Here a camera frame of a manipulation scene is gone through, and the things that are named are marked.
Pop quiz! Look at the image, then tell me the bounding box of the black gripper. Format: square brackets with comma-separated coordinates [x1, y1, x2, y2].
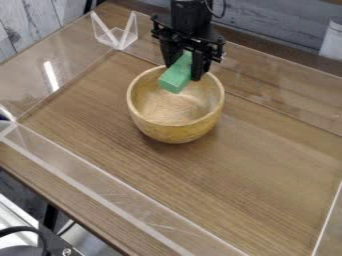
[151, 14, 226, 81]

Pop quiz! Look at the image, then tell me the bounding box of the green rectangular block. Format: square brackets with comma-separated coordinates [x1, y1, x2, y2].
[158, 51, 193, 94]

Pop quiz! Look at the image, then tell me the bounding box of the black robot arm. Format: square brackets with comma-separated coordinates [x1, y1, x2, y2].
[151, 0, 226, 81]

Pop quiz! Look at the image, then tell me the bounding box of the brown wooden bowl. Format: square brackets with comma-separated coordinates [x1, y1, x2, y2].
[126, 66, 225, 144]

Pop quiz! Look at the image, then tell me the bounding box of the white cylindrical container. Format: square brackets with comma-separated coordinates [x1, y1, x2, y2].
[320, 16, 342, 61]

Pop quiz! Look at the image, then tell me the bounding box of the black table leg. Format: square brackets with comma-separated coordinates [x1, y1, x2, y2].
[43, 204, 59, 230]

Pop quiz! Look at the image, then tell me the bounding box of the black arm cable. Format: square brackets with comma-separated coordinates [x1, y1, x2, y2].
[203, 0, 227, 19]

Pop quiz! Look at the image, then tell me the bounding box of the clear acrylic corner bracket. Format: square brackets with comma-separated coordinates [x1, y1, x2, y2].
[91, 11, 138, 51]

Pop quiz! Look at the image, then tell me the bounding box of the clear acrylic tray wall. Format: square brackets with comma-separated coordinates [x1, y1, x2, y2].
[0, 4, 342, 256]

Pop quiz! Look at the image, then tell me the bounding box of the black cable loop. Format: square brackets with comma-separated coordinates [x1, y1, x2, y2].
[0, 226, 51, 256]

